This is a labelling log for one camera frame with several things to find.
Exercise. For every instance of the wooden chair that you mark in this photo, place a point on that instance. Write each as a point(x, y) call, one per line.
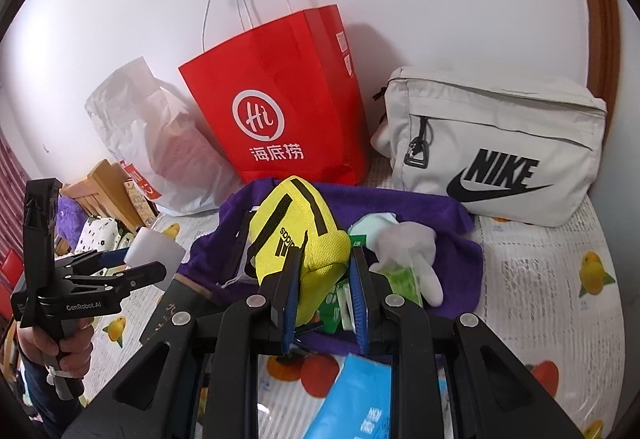
point(107, 179)

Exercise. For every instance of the blue tissue pack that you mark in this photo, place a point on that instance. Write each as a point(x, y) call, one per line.
point(350, 399)

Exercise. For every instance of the white floral pillow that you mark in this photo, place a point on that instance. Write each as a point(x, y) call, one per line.
point(97, 231)

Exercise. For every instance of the red striped curtain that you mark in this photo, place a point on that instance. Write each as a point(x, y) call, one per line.
point(12, 199)

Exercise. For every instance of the white paper cup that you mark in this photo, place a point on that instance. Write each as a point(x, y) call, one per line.
point(150, 244)

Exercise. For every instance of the light green wet wipe pack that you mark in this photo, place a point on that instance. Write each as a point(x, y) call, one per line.
point(405, 284)

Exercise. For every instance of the red chair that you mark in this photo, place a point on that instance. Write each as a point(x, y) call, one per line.
point(10, 269)

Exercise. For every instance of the green snack packet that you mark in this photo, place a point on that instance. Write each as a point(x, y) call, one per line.
point(332, 309)

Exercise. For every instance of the brown wooden frame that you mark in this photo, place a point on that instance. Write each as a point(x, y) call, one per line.
point(600, 19)

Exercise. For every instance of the person's dark blue clothing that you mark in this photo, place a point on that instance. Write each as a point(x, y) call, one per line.
point(40, 394)

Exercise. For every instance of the purple towel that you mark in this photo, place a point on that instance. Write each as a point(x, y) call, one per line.
point(450, 259)

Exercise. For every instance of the yellow pouch with black stripes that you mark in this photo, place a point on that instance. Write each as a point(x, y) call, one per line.
point(320, 249)

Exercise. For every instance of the purple plush toy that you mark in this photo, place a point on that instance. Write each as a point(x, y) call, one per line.
point(70, 219)

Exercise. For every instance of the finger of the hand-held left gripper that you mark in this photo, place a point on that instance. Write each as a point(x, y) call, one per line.
point(140, 274)
point(112, 259)

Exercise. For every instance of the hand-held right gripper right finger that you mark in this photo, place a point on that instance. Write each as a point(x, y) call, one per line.
point(359, 299)

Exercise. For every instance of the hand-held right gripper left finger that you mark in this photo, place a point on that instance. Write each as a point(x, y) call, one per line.
point(290, 299)

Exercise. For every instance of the person's left hand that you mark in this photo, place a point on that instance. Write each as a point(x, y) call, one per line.
point(75, 354)

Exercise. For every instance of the light grey shoulder bag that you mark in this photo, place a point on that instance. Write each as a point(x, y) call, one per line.
point(500, 119)

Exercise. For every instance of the white plastic shopping bag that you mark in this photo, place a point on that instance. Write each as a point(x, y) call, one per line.
point(130, 119)

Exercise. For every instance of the red paper bag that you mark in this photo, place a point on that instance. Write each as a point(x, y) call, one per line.
point(310, 69)

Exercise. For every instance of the brown printed box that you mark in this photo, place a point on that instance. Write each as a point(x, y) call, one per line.
point(140, 206)

